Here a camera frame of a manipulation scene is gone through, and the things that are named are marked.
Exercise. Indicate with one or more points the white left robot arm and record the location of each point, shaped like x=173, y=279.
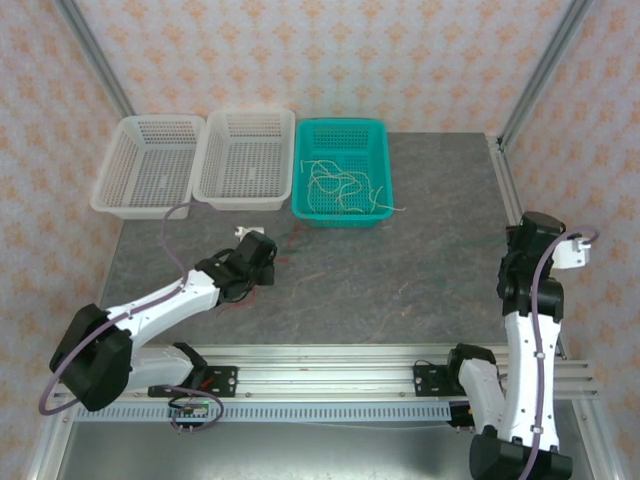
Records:
x=160, y=310

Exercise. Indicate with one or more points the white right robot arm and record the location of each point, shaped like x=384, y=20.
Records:
x=525, y=380

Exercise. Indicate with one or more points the white perforated plastic basket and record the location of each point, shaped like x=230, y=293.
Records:
x=245, y=165
x=150, y=165

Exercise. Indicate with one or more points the small green circuit board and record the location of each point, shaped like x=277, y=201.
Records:
x=192, y=411

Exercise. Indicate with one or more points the teal perforated plastic basket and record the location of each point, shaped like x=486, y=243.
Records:
x=345, y=142

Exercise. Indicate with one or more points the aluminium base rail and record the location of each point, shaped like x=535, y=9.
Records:
x=325, y=380

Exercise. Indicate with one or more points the aluminium frame post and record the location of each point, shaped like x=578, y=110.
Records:
x=542, y=70
x=97, y=55

